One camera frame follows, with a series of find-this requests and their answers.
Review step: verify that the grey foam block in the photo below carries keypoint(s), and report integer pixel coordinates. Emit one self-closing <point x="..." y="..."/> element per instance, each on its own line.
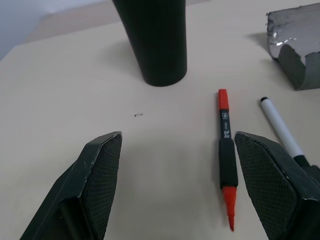
<point x="295" y="47"/>

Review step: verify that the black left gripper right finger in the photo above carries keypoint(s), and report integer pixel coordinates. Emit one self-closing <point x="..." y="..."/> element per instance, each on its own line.
<point x="277" y="190"/>

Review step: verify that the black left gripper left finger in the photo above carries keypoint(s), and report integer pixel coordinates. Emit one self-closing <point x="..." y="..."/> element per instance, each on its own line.
<point x="85" y="185"/>

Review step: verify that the white whiteboard marker black cap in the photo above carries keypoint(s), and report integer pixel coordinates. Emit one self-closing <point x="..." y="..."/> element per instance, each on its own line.
<point x="280" y="127"/>

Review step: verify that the red and black marker pen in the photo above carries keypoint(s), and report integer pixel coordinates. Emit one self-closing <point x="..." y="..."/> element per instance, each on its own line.
<point x="226" y="150"/>

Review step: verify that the black cylindrical pen holder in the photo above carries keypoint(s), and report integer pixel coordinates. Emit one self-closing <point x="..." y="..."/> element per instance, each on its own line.
<point x="160" y="42"/>

